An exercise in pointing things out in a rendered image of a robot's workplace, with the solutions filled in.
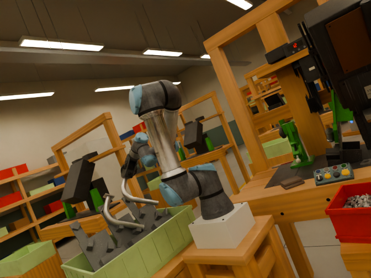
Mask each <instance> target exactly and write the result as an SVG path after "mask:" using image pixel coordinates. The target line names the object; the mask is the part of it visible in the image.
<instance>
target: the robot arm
mask: <svg viewBox="0 0 371 278"><path fill-rule="evenodd" d="M129 103H130V108H131V111H132V113H133V114H134V115H138V116H139V119H141V120H143V121H144V123H145V126H146V128H147V131H148V134H149V137H150V140H151V142H152V145H153V147H151V148H150V146H149V144H148V141H149V137H148V135H147V134H145V133H143V132H139V133H137V134H136V136H135V138H134V140H133V143H132V145H131V148H129V154H128V155H127V156H126V159H125V165H124V164H123V165H122V166H121V177H122V178H123V177H127V178H128V179H130V178H132V177H133V176H134V175H135V174H136V173H137V163H138V160H139V159H140V158H141V161H142V162H143V163H144V165H145V166H146V167H152V166H154V165H155V164H156V163H157V160H158V162H159V165H160V167H161V170H162V176H161V181H162V182H161V183H160V184H159V188H160V192H161V194H162V196H163V198H164V199H165V201H166V202H167V203H168V204H169V205H170V206H172V207H177V206H179V205H183V204H184V203H186V202H188V201H190V200H192V199H195V198H196V197H199V199H200V206H201V215H202V218H203V219H204V220H212V219H215V218H219V217H221V216H224V215H226V214H228V213H229V212H231V211H232V210H233V209H234V205H233V203H232V201H231V200H230V199H229V197H228V196H227V195H226V194H225V192H224V190H223V187H222V184H221V182H220V179H219V176H218V174H217V170H216V169H215V167H214V165H213V164H212V163H207V164H202V165H198V166H195V167H191V168H189V170H188V171H189V172H187V171H186V169H185V168H183V167H181V164H180V162H179V159H178V156H177V153H176V152H178V151H179V145H178V143H177V141H176V132H177V122H178V112H179V109H180V108H181V106H182V96H181V93H180V91H179V89H178V87H177V86H176V85H175V84H174V83H172V82H170V81H168V80H159V81H155V82H151V83H146V84H139V85H137V86H134V87H132V88H131V89H130V91H129Z"/></svg>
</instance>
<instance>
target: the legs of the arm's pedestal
mask: <svg viewBox="0 0 371 278"><path fill-rule="evenodd" d="M225 266H226V265H213V264H188V263H187V267H188V269H189V271H190V274H191V276H192V278H267V276H268V274H269V273H270V271H271V272H272V274H273V277H274V278H296V276H295V274H294V271H293V268H292V266H291V264H290V261H289V259H288V256H287V254H286V252H285V249H284V247H283V244H282V241H281V240H280V237H279V234H278V232H277V229H276V227H275V225H273V227H272V228H271V230H270V231H269V232H268V234H267V235H266V237H265V239H264V240H263V242H262V243H261V245H260V246H259V248H258V249H257V251H256V252H255V254H254V255H253V257H252V258H251V260H250V262H249V263H248V264H247V266H238V265H227V268H228V270H223V269H224V267H225Z"/></svg>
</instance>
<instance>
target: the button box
mask: <svg viewBox="0 0 371 278"><path fill-rule="evenodd" d="M343 164H346V167H344V168H343V167H341V165H342V164H339V165H336V166H337V169H332V167H333V166H331V167H327V168H328V169H329V170H328V171H324V168H322V169H320V171H321V172H319V173H316V171H317V170H318V169H317V170H314V171H313V173H314V179H315V185H316V186H320V185H325V184H331V183H336V182H339V181H345V180H351V179H354V172H353V169H352V167H351V165H350V164H349V163H343ZM334 166H335V165H334ZM344 169H348V170H349V174H348V175H342V171H343V170H344ZM334 172H339V174H340V176H338V177H334V176H333V173H334ZM325 174H330V175H331V177H330V178H329V179H326V178H325ZM318 175H321V176H322V180H320V181H318V180H316V177H317V176H318Z"/></svg>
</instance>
